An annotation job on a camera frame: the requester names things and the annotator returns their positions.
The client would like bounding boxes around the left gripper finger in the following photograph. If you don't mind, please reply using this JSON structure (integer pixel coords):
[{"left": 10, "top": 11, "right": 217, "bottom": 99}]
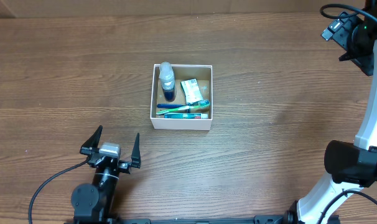
[
  {"left": 131, "top": 133, "right": 141, "bottom": 169},
  {"left": 81, "top": 125, "right": 103, "bottom": 149}
]

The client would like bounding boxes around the teal toothpaste tube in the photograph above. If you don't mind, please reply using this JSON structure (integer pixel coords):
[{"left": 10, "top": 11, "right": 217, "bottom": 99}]
[{"left": 164, "top": 113, "right": 208, "bottom": 119}]

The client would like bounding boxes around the blue disposable razor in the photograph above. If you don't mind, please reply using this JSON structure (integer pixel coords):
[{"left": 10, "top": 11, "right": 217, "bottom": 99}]
[{"left": 157, "top": 104, "right": 183, "bottom": 109}]

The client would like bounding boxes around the green white soap packet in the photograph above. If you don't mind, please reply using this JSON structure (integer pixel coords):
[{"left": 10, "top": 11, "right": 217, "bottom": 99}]
[{"left": 180, "top": 78, "right": 203, "bottom": 105}]

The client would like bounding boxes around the green white toothbrush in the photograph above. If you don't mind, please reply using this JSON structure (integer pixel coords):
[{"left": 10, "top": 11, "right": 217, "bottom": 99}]
[{"left": 156, "top": 100, "right": 210, "bottom": 115}]

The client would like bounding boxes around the clear dark liquid bottle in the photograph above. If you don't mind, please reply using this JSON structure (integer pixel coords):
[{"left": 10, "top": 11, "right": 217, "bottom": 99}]
[{"left": 159, "top": 62, "right": 175, "bottom": 101}]

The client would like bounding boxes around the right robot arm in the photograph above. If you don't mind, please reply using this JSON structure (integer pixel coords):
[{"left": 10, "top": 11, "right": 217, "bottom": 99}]
[{"left": 280, "top": 1, "right": 377, "bottom": 223}]

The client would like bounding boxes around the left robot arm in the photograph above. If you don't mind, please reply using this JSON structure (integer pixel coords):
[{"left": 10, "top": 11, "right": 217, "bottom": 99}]
[{"left": 71, "top": 126, "right": 141, "bottom": 223}]

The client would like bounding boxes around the white cardboard box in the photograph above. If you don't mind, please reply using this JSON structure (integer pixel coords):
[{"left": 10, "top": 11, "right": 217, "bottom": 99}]
[{"left": 150, "top": 64, "right": 213, "bottom": 131}]

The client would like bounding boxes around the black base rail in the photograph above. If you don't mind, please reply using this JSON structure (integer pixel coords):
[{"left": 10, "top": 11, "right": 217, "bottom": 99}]
[{"left": 68, "top": 215, "right": 296, "bottom": 224}]

